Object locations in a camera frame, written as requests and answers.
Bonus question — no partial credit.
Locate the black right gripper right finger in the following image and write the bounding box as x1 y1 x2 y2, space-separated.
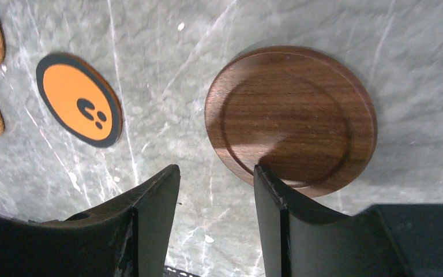
253 166 443 276

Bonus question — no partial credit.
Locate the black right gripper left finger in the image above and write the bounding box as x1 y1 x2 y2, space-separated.
0 164 181 276

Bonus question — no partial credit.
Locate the orange black round coaster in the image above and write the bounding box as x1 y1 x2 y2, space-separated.
36 52 123 148

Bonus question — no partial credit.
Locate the dark wooden coaster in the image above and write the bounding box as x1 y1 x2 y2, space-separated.
204 46 378 197

